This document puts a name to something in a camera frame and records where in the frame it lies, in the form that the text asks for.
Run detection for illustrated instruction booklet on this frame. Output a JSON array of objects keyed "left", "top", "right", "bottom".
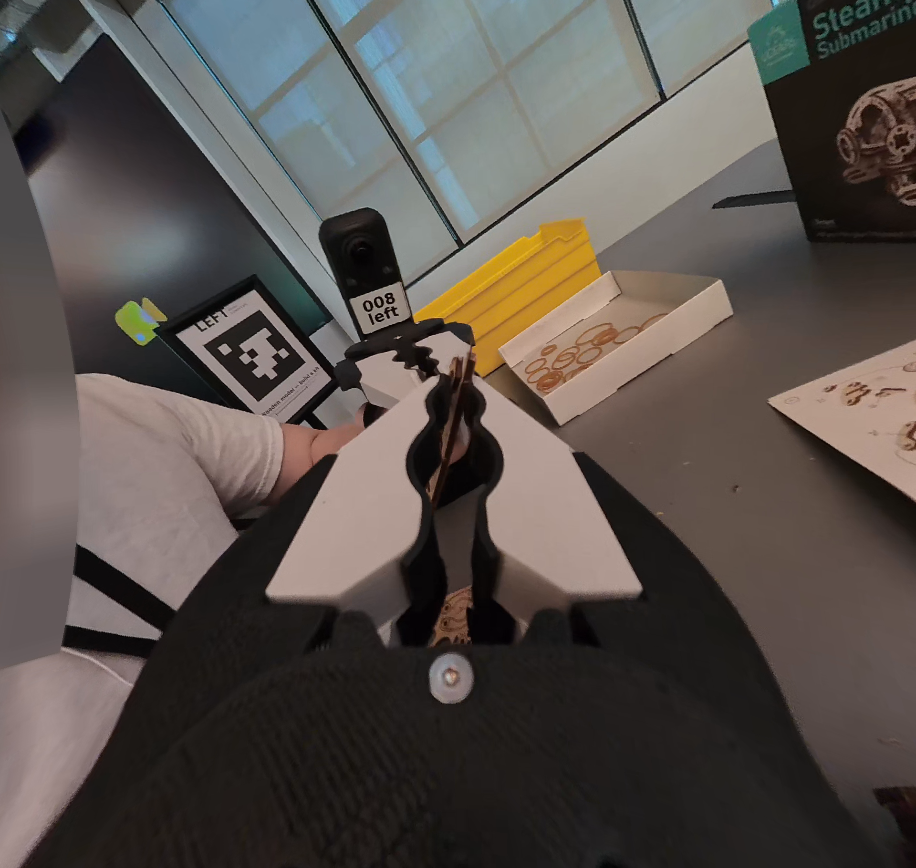
[{"left": 768, "top": 339, "right": 916, "bottom": 503}]

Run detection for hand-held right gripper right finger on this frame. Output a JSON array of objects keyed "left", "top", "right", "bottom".
[{"left": 461, "top": 376, "right": 643, "bottom": 646}]

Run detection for pile of tan rubber bands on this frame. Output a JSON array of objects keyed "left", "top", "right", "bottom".
[{"left": 522, "top": 313, "right": 670, "bottom": 393}]

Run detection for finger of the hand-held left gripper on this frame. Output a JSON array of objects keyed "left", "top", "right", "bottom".
[
  {"left": 418, "top": 330, "right": 477, "bottom": 382},
  {"left": 358, "top": 353, "right": 439, "bottom": 411}
]

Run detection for small plywood parts fret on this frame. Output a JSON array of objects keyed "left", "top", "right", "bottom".
[{"left": 428, "top": 354, "right": 477, "bottom": 507}]

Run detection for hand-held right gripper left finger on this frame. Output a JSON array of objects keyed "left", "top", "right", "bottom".
[{"left": 265, "top": 374, "right": 450, "bottom": 646}]

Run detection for white cardboard tray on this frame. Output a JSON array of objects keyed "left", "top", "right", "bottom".
[{"left": 499, "top": 270, "right": 734, "bottom": 427}]

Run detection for black harness straps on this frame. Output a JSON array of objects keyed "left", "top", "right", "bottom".
[{"left": 63, "top": 546, "right": 176, "bottom": 658}]

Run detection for black framed marker sign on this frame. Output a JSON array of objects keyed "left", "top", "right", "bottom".
[{"left": 154, "top": 274, "right": 339, "bottom": 425}]

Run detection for large glass window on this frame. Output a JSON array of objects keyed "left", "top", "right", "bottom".
[{"left": 161, "top": 0, "right": 781, "bottom": 247}]

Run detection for black model kit box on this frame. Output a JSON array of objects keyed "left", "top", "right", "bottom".
[{"left": 746, "top": 0, "right": 916, "bottom": 243}]

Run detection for tall stack of yellow bins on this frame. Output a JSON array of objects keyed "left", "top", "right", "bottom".
[{"left": 414, "top": 217, "right": 601, "bottom": 377}]

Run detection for lime green tag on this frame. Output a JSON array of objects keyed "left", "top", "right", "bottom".
[{"left": 114, "top": 299, "right": 162, "bottom": 345}]

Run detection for person's left hand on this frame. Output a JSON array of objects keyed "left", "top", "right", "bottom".
[{"left": 313, "top": 402, "right": 391, "bottom": 466}]

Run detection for large plywood parts sheet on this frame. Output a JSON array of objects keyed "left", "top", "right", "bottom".
[{"left": 433, "top": 585, "right": 475, "bottom": 647}]

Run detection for partly built wooden model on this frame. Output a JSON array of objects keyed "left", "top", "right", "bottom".
[{"left": 872, "top": 785, "right": 916, "bottom": 837}]

